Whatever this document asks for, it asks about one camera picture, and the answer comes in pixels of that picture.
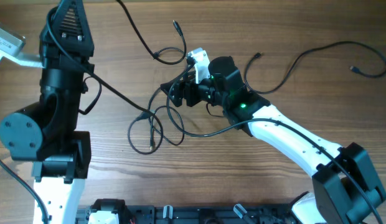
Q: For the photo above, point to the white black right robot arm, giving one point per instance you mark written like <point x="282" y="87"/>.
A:
<point x="346" y="186"/>

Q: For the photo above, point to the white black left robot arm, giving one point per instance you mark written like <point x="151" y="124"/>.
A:
<point x="45" y="132"/>

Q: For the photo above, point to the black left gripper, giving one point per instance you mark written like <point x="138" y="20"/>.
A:
<point x="80" y="43"/>

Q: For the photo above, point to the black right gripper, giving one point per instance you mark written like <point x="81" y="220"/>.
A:
<point x="191" y="86"/>

